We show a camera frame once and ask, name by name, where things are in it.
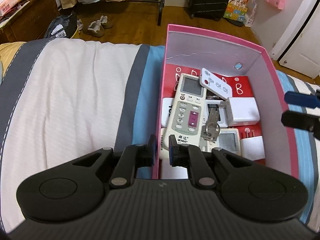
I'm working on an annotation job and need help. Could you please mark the pink cardboard box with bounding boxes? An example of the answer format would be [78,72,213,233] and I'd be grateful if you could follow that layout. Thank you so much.
[156,24,299,178]

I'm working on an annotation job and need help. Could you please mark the white power adapter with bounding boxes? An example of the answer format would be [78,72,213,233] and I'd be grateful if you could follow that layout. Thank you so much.
[220,97,260,127]
[240,135,265,161]

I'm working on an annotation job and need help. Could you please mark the white door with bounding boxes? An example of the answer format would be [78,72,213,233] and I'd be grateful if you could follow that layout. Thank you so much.
[271,0,319,79]

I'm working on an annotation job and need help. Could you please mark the beige remote with LCD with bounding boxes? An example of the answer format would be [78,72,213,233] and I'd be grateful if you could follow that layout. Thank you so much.
[198,127,242,156]

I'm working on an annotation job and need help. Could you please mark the silver key bunch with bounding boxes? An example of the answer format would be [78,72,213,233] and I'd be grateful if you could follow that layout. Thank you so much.
[201,108,220,142]

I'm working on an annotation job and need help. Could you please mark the small white flat remote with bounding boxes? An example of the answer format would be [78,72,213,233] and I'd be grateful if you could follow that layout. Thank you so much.
[200,68,233,100]

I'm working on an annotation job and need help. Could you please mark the white flat box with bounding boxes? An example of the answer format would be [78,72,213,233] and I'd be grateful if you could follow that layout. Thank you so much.
[159,128,188,179]

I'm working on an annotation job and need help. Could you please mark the cream remote with purple button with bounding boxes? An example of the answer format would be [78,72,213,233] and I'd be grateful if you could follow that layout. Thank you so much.
[164,73,207,149]

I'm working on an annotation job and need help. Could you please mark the white air conditioner remote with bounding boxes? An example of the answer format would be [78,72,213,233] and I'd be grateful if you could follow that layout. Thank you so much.
[161,97,229,128]

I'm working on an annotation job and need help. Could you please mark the colourful gift bag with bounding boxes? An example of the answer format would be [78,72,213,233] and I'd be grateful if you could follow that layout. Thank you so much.
[223,0,248,23]

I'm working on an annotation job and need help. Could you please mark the pair of brown shoes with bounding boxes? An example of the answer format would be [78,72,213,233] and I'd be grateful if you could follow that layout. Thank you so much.
[82,15,113,37]

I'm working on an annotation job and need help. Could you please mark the dark plastic parcel bag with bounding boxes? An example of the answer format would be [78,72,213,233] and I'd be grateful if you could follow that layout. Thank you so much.
[44,14,78,38]

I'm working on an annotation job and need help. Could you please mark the wooden dresser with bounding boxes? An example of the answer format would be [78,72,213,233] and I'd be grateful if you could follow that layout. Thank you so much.
[1,0,59,43]

